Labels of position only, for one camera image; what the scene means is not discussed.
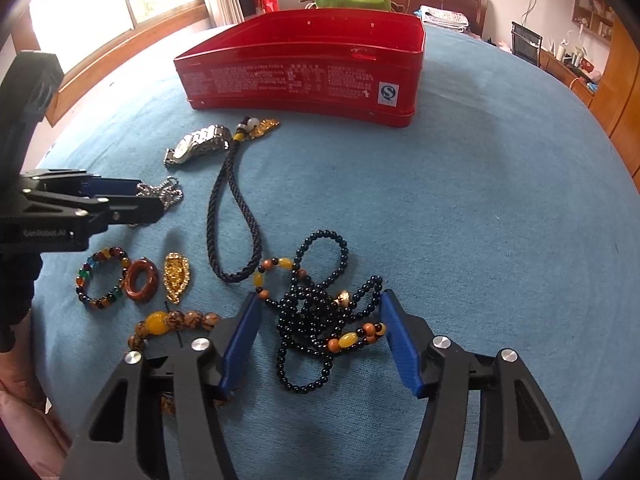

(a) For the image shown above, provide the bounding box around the wooden bead bracelet yellow bead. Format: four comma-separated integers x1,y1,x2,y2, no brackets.
127,310,223,416

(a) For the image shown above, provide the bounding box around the large wooden-framed window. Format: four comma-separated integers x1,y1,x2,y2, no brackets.
12,0,211,128

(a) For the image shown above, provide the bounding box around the black braided cord gold charm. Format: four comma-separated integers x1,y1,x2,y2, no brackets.
207,116,281,281

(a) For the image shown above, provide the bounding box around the multicolour bead bracelet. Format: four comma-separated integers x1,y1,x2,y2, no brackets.
76,246,132,311

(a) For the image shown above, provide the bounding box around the folded striped blanket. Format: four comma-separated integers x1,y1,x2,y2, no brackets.
417,5,471,33

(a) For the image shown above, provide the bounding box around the black bead necklace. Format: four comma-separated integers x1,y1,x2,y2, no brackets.
252,230,388,393

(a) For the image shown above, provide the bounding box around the blue blanket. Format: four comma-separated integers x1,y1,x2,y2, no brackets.
30,25,640,480

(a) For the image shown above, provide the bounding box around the wooden desk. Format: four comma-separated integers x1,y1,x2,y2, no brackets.
540,45,616,111

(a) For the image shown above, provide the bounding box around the wooden wardrobe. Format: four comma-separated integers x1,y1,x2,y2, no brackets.
590,20,640,176

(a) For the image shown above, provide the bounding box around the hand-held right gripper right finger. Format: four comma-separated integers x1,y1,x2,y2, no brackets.
378,289,583,480

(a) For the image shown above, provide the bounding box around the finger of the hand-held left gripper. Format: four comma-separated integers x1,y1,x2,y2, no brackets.
20,167,143,198
20,189,167,233

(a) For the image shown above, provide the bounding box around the red tin box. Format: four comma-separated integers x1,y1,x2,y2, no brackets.
173,8,427,130

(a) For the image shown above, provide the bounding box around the gold pendant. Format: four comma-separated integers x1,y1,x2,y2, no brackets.
162,252,191,305

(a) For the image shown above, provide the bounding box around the wooden wall shelf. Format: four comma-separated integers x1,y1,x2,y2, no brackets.
572,0,616,41

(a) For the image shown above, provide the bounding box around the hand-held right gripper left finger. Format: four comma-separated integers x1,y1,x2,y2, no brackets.
60,291,264,480

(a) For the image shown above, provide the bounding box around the black office chair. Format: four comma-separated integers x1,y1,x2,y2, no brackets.
510,21,543,66

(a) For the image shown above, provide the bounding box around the silver metal wristwatch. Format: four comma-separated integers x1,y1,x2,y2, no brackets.
163,124,233,168

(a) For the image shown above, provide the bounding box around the silver chain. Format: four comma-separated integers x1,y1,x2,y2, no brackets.
129,176,185,228

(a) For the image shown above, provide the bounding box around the red-brown stone ring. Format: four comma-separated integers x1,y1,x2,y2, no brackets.
123,257,159,306

